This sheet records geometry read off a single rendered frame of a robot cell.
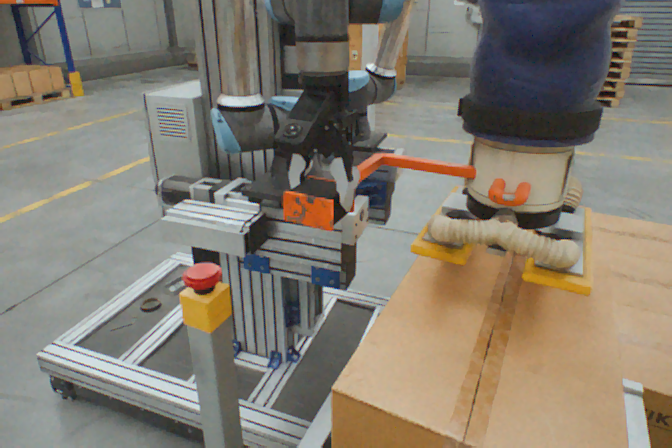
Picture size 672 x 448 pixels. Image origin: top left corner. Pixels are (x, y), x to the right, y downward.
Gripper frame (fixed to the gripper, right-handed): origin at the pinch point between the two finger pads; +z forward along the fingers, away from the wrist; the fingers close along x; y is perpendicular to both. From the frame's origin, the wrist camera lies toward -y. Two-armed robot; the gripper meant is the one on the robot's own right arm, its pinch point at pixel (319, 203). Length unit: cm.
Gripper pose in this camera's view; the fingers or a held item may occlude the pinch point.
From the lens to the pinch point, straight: 71.8
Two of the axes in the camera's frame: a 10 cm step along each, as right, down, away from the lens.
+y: 4.5, -3.6, 8.1
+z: 0.2, 9.2, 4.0
